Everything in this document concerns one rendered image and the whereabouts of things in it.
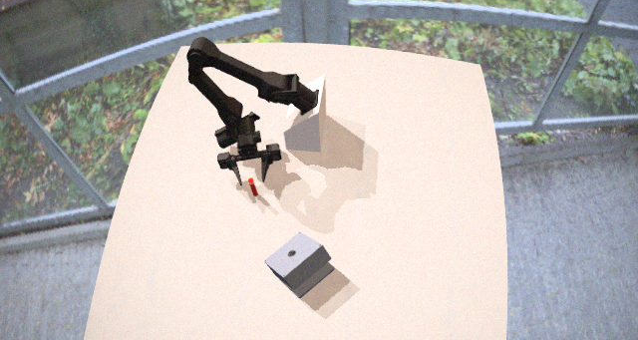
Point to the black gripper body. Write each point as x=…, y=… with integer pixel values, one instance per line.
x=248, y=153

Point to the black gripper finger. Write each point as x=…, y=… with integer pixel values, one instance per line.
x=266, y=161
x=232, y=166

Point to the red peg with white band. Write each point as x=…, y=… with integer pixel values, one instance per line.
x=253, y=187

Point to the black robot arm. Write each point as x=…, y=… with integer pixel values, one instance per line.
x=273, y=87

